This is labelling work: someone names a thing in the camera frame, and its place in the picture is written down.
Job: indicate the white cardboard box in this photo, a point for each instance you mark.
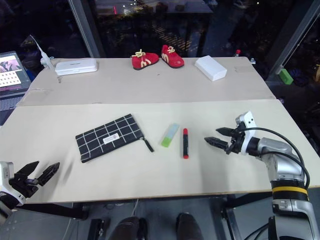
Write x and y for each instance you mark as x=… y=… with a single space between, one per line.
x=211 y=68

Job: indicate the black white-grid pencil case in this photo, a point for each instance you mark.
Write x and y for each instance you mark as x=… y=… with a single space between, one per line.
x=107 y=137

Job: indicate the dark rounded shape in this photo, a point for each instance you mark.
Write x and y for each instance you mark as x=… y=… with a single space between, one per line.
x=188 y=227
x=130 y=228

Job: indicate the red and black marker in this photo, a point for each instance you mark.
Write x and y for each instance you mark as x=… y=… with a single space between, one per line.
x=185 y=143

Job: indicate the green box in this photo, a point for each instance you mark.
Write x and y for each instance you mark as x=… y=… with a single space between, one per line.
x=286 y=76

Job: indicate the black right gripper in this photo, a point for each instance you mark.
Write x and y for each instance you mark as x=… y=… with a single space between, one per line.
x=236 y=146

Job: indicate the white glasses case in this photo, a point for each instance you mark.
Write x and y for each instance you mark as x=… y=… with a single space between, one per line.
x=75 y=67

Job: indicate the grey metal window post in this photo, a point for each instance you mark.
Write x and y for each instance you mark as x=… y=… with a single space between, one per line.
x=86 y=27
x=292 y=35

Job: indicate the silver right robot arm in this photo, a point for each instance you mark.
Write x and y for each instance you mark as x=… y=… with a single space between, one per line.
x=282 y=160

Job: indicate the red shoe with yellow laces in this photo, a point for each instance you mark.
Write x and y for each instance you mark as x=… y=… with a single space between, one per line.
x=172 y=57
x=145 y=61

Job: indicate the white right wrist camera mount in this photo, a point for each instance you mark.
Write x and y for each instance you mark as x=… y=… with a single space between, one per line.
x=248 y=122

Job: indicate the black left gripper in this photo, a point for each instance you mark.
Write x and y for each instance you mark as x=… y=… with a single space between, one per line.
x=23 y=187

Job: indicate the small metal table clamp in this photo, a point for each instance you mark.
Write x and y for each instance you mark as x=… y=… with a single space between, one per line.
x=252 y=60

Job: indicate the red-capped small bottle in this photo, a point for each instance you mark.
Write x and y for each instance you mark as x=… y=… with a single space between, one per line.
x=237 y=52

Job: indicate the black table frame beam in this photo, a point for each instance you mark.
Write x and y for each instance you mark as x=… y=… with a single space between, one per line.
x=240 y=202
x=57 y=211

